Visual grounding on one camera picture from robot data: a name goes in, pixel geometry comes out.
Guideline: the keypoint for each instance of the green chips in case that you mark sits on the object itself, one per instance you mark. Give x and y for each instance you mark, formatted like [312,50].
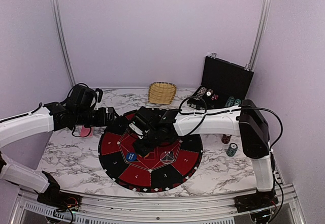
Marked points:
[232,102]

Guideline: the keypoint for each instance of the blue small blind button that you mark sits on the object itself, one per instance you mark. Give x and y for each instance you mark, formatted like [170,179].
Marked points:
[131,157]

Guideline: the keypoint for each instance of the clear round dealer button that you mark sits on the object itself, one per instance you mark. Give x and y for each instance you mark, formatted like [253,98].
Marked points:
[167,157]

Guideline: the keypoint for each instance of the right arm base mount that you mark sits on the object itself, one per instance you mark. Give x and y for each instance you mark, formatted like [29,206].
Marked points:
[261,208]

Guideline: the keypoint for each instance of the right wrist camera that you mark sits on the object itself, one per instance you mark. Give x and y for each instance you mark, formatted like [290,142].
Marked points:
[136,129]

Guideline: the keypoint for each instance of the red black chip stack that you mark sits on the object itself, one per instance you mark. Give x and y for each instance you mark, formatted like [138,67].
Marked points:
[226,138]

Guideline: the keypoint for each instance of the blue white chips in case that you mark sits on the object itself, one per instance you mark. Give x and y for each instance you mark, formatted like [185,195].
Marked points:
[199,93]

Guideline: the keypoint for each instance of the right aluminium frame post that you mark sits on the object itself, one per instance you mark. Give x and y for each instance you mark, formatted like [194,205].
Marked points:
[262,24]

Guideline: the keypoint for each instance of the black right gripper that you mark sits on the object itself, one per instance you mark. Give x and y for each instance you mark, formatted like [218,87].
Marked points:
[141,150]

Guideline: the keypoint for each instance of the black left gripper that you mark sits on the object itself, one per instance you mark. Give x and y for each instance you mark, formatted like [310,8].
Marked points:
[102,121]

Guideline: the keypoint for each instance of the woven bamboo tray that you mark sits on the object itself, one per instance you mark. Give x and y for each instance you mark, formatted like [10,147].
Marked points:
[161,93]

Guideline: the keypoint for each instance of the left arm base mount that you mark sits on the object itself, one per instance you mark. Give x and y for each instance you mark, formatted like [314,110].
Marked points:
[62,201]

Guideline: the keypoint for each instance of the green blue chip stack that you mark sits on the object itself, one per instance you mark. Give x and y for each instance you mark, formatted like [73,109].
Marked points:
[232,149]

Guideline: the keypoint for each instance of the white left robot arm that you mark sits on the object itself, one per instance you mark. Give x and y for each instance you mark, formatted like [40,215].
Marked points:
[78,108]

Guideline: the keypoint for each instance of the left aluminium frame post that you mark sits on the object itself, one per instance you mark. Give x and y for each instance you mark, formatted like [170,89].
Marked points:
[62,41]

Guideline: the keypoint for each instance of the black poker chip case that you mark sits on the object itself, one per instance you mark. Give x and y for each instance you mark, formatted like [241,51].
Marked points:
[223,78]

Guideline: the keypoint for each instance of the round red black poker mat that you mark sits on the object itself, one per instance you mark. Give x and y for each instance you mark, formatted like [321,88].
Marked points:
[147,175]

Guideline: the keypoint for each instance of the red dice in case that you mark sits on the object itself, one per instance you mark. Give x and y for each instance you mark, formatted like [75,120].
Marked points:
[214,97]

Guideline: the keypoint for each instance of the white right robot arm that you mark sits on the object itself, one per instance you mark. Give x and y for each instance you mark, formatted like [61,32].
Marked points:
[153,127]

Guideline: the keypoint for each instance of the red playing card deck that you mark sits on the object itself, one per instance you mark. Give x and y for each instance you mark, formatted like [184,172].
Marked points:
[86,132]

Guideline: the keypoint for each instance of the aluminium frame post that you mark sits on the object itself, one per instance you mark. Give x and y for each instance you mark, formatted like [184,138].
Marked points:
[262,24]
[62,41]

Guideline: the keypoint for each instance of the aluminium front rail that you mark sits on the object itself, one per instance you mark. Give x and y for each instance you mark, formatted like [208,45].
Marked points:
[192,209]

